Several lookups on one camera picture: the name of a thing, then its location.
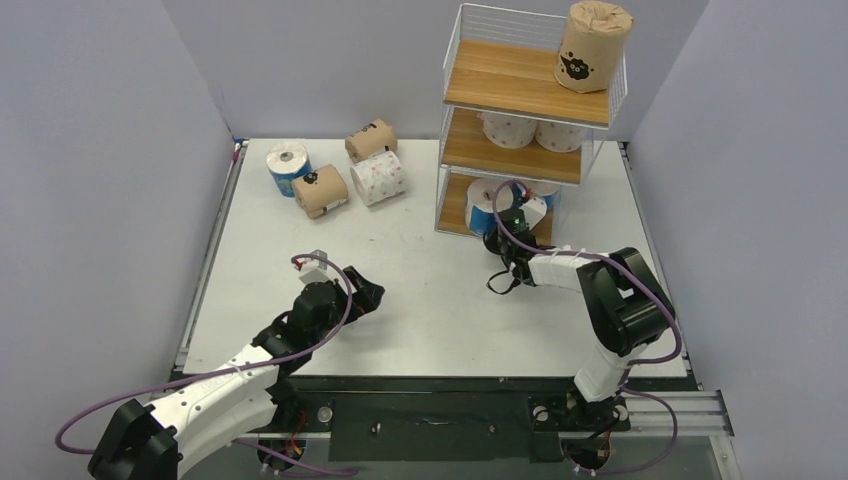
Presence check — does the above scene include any floral white paper roll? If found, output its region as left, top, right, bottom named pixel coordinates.
left=534, top=121, right=586, bottom=153
left=350, top=151, right=409, bottom=207
left=478, top=112, right=538, bottom=149

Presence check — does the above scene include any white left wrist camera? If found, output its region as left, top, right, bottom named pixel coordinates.
left=292, top=249, right=332, bottom=285

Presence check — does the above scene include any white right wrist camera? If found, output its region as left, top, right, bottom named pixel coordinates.
left=519, top=196, right=548, bottom=230

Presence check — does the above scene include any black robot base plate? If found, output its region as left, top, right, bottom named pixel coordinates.
left=250, top=376, right=631, bottom=463

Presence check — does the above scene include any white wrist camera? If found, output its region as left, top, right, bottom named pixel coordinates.
left=292, top=249, right=332, bottom=285
left=519, top=196, right=548, bottom=230

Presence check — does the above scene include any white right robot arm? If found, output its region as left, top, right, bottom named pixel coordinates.
left=483, top=208, right=681, bottom=427

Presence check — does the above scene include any white wire wooden shelf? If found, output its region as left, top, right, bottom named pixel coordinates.
left=434, top=3, right=628, bottom=236

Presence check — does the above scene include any blue paper roll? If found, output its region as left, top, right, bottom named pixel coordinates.
left=465, top=178, right=514, bottom=237
left=527, top=181, right=560, bottom=212
left=266, top=141, right=313, bottom=198

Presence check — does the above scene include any brown paper roll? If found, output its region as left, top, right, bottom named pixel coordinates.
left=345, top=119, right=398, bottom=164
left=292, top=165, right=349, bottom=219
left=554, top=1, right=633, bottom=93

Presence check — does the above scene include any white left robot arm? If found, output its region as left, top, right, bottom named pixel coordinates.
left=88, top=266, right=385, bottom=479

